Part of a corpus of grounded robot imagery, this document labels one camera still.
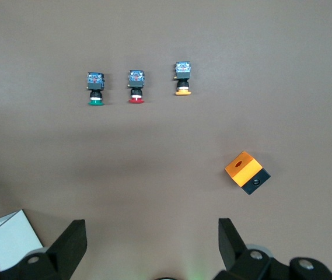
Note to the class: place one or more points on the orange and black button box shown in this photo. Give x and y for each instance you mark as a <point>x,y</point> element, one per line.
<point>243,169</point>

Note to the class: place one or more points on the green push button switch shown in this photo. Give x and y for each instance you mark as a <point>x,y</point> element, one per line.
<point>95,84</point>

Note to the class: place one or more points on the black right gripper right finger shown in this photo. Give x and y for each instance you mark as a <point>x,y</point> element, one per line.
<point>232,248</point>

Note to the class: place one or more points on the white drawer cabinet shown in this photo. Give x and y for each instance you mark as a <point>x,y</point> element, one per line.
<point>5,239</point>

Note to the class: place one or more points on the red push button switch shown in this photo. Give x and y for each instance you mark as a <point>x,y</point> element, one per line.
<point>136,81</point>

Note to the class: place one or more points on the yellow push button switch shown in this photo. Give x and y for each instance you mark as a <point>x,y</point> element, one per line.
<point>182,76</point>

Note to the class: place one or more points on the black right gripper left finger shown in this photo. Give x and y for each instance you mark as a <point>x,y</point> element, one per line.
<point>66,248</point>

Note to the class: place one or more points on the brown table cover sheet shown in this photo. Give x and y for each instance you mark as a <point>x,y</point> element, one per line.
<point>165,146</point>

